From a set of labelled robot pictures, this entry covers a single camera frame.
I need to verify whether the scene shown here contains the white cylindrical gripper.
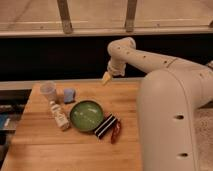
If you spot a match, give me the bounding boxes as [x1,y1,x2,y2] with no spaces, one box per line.
[102,59,126,85]

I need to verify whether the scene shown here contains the green ceramic bowl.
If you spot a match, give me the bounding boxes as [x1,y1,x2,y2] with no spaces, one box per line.
[70,100,104,132]

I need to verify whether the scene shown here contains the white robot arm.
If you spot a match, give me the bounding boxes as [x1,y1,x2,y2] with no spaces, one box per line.
[102,37,213,171]

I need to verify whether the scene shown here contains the blue sponge block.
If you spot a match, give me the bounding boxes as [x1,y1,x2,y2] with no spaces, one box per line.
[64,88,75,104]

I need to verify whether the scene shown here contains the black white striped box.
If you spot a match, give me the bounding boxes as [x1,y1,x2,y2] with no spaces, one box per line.
[94,114,117,139]

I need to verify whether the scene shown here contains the red chili pepper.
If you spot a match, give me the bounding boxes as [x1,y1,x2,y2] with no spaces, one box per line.
[111,120,121,144]

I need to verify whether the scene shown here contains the white plastic bottle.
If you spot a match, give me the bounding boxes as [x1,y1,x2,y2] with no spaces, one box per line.
[50,101,70,131]

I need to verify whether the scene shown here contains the right metal railing post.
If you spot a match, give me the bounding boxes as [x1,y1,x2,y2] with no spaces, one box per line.
[124,0,137,32]

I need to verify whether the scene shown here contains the metal railing post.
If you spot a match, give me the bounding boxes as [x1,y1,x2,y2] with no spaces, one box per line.
[57,0,73,34]
[124,0,137,32]

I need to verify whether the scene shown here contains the left metal railing post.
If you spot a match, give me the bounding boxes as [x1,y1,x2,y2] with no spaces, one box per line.
[57,0,73,34]

